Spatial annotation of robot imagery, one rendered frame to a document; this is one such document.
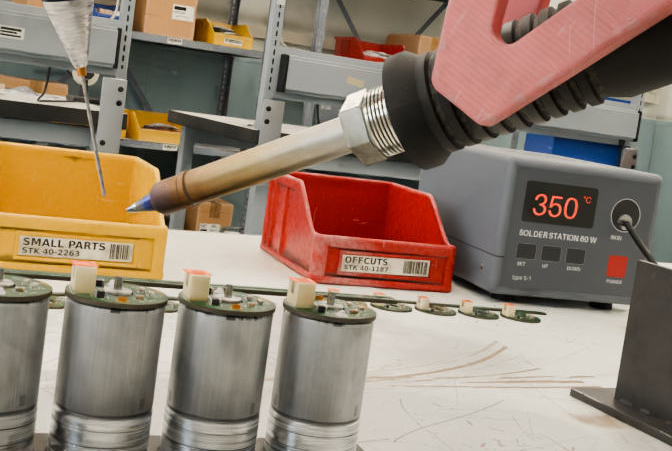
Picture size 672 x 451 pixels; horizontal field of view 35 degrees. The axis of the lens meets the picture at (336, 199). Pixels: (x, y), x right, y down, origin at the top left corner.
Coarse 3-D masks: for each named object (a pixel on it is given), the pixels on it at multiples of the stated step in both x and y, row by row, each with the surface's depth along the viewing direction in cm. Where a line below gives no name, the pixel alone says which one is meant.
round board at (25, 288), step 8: (16, 280) 26; (24, 280) 25; (32, 280) 26; (8, 288) 25; (16, 288) 24; (24, 288) 25; (32, 288) 25; (40, 288) 25; (48, 288) 25; (0, 296) 24; (8, 296) 24; (16, 296) 24; (24, 296) 24; (32, 296) 24; (40, 296) 24; (48, 296) 25
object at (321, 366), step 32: (288, 320) 27; (320, 320) 27; (288, 352) 27; (320, 352) 27; (352, 352) 27; (288, 384) 27; (320, 384) 27; (352, 384) 27; (288, 416) 27; (320, 416) 27; (352, 416) 27; (288, 448) 27; (320, 448) 27; (352, 448) 28
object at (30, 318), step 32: (0, 320) 24; (32, 320) 24; (0, 352) 24; (32, 352) 25; (0, 384) 24; (32, 384) 25; (0, 416) 24; (32, 416) 25; (0, 448) 24; (32, 448) 25
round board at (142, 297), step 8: (96, 280) 26; (104, 280) 26; (128, 288) 27; (136, 288) 27; (144, 288) 26; (72, 296) 25; (80, 296) 25; (88, 296) 25; (96, 296) 25; (104, 296) 25; (112, 296) 25; (128, 296) 26; (136, 296) 25; (144, 296) 26; (152, 296) 26; (160, 296) 26; (96, 304) 25; (104, 304) 25; (112, 304) 25; (120, 304) 25; (128, 304) 25; (136, 304) 25; (144, 304) 25; (152, 304) 25; (160, 304) 25
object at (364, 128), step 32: (352, 96) 22; (320, 128) 22; (352, 128) 22; (384, 128) 21; (224, 160) 23; (256, 160) 23; (288, 160) 23; (320, 160) 22; (384, 160) 22; (160, 192) 24; (192, 192) 24; (224, 192) 23
